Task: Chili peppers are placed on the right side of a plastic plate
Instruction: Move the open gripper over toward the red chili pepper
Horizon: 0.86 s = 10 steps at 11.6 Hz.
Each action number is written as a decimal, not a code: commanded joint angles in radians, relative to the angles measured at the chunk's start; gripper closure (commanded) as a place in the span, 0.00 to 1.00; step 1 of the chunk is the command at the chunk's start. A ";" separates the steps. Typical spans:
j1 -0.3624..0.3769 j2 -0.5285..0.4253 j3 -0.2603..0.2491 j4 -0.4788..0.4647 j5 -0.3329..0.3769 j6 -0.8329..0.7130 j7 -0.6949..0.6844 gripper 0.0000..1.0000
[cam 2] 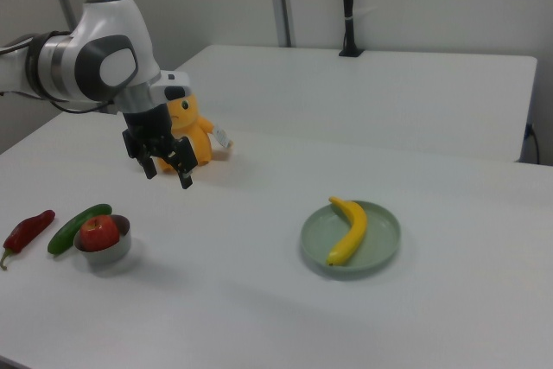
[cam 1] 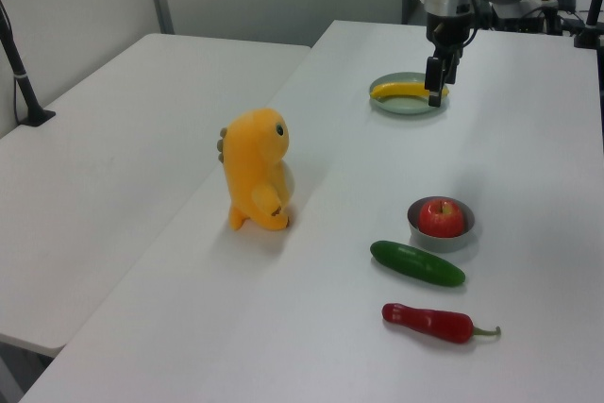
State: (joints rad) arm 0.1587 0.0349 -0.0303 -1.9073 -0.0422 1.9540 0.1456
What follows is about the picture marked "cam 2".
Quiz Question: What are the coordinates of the orange plush toy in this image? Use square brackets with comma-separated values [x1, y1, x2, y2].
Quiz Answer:
[157, 92, 237, 175]

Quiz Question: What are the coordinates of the red chili pepper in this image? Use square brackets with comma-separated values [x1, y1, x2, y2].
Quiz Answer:
[0, 209, 56, 271]

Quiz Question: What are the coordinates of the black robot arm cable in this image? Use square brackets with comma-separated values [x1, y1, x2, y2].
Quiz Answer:
[0, 90, 120, 115]

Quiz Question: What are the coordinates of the white paper hang tag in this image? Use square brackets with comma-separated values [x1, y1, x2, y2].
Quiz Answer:
[211, 125, 235, 150]

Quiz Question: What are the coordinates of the red apple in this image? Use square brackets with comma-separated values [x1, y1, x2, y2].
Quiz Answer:
[79, 214, 121, 252]

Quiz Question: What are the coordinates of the black wall power cable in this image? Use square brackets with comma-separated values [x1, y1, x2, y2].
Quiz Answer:
[524, 124, 542, 165]

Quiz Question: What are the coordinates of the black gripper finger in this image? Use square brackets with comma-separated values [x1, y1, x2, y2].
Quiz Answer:
[137, 143, 158, 181]
[171, 136, 200, 191]

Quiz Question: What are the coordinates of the green cucumber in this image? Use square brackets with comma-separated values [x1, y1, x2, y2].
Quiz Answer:
[47, 203, 113, 256]

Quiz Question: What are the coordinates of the pale green plastic plate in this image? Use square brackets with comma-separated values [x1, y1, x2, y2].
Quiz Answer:
[300, 200, 402, 279]

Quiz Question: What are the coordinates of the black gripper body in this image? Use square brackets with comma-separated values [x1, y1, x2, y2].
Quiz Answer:
[121, 103, 188, 161]

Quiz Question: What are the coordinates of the small round metal bowl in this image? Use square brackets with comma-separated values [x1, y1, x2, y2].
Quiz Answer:
[73, 214, 132, 265]

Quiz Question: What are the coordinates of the yellow banana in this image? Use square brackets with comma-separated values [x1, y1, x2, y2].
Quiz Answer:
[326, 195, 368, 267]

